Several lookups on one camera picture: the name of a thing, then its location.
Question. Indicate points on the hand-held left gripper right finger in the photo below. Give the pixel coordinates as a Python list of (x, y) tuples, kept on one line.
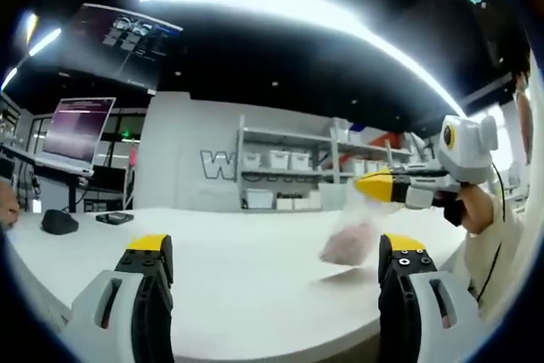
[(425, 307)]

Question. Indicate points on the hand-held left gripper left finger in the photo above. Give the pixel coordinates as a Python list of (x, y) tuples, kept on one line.
[(119, 307)]

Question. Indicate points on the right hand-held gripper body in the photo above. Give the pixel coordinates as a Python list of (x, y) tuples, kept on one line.
[(469, 154)]

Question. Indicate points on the clear resealable bag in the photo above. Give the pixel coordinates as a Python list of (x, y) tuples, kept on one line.
[(350, 244)]

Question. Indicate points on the open laptop purple screen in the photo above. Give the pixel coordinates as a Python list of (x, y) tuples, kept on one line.
[(76, 133)]

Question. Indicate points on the person's right hand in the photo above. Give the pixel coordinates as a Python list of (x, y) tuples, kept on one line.
[(478, 210)]

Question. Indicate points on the person's white clothing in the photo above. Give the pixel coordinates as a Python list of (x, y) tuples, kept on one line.
[(536, 146)]

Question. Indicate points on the black flat phone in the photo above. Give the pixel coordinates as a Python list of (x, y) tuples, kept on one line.
[(114, 217)]

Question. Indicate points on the row of white storage bins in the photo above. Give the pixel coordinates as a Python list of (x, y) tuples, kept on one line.
[(280, 160)]

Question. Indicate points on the black rounded pouch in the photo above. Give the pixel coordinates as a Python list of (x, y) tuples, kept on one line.
[(59, 222)]

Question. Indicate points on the black equipment box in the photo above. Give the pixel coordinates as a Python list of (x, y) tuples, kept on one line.
[(104, 201)]

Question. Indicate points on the grey metal shelf unit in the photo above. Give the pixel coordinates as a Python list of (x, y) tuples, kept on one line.
[(280, 137)]

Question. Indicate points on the black monitor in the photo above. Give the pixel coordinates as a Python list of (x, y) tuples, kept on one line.
[(106, 178)]

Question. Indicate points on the pink-red hanging object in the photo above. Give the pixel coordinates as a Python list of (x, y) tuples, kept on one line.
[(134, 157)]

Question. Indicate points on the long ceiling light strip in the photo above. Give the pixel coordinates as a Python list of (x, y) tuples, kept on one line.
[(297, 1)]

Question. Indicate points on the hanging dark display screen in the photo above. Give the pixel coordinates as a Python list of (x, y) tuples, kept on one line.
[(123, 44)]

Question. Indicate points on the ceiling light tube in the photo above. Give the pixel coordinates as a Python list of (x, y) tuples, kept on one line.
[(31, 27), (44, 42)]

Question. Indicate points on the outlined wall lettering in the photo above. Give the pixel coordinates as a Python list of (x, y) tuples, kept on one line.
[(208, 163)]

